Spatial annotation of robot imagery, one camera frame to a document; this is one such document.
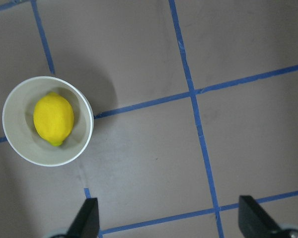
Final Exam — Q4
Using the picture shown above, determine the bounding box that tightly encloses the yellow lemon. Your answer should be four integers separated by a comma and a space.
33, 92, 74, 147

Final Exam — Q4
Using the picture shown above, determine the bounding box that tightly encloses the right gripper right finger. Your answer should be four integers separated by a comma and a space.
238, 195, 298, 238

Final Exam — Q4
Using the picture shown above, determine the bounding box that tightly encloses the white ceramic bowl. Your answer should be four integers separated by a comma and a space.
2, 76, 94, 167

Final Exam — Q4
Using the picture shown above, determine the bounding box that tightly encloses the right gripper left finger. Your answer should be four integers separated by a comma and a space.
44, 198, 100, 238

